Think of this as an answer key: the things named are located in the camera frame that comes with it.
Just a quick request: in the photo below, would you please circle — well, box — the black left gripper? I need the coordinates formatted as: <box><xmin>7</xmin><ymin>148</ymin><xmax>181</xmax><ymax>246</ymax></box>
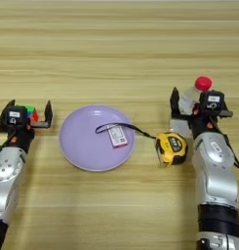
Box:
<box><xmin>0</xmin><ymin>99</ymin><xmax>54</xmax><ymax>133</ymax></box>

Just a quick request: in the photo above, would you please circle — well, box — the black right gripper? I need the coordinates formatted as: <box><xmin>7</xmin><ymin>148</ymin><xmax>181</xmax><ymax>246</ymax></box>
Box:
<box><xmin>170</xmin><ymin>86</ymin><xmax>234</xmax><ymax>121</ymax></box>

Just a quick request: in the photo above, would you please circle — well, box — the colourful puzzle cube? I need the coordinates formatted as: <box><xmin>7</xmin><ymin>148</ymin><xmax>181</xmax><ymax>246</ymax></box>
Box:
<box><xmin>15</xmin><ymin>103</ymin><xmax>39</xmax><ymax>123</ymax></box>

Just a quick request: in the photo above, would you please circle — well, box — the clear bottle with red cap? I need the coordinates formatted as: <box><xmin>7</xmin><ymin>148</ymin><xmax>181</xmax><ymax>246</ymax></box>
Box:
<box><xmin>169</xmin><ymin>75</ymin><xmax>214</xmax><ymax>140</ymax></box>

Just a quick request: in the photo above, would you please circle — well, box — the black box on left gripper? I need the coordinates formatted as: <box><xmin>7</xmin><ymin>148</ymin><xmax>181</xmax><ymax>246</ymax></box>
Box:
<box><xmin>7</xmin><ymin>104</ymin><xmax>29</xmax><ymax>127</ymax></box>

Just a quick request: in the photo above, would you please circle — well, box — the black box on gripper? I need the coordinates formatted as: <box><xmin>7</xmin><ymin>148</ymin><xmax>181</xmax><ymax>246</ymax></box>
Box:
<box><xmin>198</xmin><ymin>90</ymin><xmax>226</xmax><ymax>111</ymax></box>
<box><xmin>7</xmin><ymin>104</ymin><xmax>29</xmax><ymax>127</ymax></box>

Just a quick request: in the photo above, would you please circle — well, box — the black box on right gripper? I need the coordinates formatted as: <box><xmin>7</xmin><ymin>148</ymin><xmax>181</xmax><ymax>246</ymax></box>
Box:
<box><xmin>198</xmin><ymin>90</ymin><xmax>226</xmax><ymax>111</ymax></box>

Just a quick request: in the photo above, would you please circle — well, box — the yellow black tape measure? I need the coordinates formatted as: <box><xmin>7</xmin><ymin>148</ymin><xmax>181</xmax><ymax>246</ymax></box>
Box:
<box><xmin>155</xmin><ymin>131</ymin><xmax>189</xmax><ymax>168</ymax></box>

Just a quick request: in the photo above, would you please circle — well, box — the purple round plate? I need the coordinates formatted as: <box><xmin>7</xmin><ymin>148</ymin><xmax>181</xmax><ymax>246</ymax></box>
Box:
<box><xmin>58</xmin><ymin>104</ymin><xmax>137</xmax><ymax>173</ymax></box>

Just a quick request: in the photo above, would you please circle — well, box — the pink and white card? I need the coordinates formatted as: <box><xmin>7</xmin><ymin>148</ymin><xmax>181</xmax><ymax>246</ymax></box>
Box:
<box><xmin>106</xmin><ymin>124</ymin><xmax>129</xmax><ymax>148</ymax></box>

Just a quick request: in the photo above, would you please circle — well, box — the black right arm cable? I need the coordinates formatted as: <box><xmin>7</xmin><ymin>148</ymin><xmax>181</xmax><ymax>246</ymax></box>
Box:
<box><xmin>221</xmin><ymin>131</ymin><xmax>239</xmax><ymax>173</ymax></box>

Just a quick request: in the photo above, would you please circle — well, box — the black wrist strap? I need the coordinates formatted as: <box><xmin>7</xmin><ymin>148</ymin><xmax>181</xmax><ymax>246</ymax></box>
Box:
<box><xmin>95</xmin><ymin>122</ymin><xmax>157</xmax><ymax>141</ymax></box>

